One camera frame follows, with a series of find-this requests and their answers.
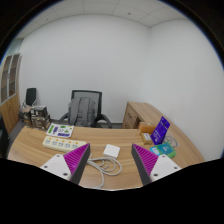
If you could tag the cream power strip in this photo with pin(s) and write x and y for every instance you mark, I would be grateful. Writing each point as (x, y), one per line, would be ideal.
(61, 143)

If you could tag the large black cardboard box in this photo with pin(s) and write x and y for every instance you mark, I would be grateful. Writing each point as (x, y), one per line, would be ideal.
(40, 122)

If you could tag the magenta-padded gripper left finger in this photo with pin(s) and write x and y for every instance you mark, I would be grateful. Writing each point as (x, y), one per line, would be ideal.
(56, 165)

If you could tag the teal green box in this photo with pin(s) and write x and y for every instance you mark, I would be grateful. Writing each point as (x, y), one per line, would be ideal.
(166, 150)

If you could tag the black mesh office chair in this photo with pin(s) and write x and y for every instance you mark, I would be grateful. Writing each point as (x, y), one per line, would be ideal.
(86, 93)

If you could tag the narrow black cardboard box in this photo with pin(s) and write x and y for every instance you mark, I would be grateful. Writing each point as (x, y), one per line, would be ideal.
(26, 116)

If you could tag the grey backpack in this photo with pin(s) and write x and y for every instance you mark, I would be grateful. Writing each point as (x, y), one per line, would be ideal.
(81, 111)

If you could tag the wooden side desk with drawers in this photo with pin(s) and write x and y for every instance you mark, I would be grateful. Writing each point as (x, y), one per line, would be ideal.
(131, 116)

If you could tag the wooden shelf cabinet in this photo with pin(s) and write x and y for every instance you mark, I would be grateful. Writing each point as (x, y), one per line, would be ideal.
(8, 90)

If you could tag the dark office chair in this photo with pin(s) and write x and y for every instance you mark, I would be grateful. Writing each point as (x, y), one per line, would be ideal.
(3, 136)

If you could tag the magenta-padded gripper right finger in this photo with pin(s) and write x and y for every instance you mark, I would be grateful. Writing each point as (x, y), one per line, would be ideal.
(163, 165)

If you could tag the small black chair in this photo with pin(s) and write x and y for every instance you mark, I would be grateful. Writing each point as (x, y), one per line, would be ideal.
(30, 96)

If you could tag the tan box with white label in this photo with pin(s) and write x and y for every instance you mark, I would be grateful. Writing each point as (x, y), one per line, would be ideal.
(146, 138)

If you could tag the purple standing package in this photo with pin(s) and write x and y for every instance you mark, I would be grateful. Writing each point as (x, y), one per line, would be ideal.
(160, 130)

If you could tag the printed paper sheet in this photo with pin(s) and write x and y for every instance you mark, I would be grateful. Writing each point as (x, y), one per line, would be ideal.
(60, 130)

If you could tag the orange box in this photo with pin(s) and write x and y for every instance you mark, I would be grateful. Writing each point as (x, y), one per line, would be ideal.
(146, 127)

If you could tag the small blue box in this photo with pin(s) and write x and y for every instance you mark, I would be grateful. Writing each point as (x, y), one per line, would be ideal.
(155, 151)

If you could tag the white charger block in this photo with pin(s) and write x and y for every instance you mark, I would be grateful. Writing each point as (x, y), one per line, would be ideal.
(111, 151)

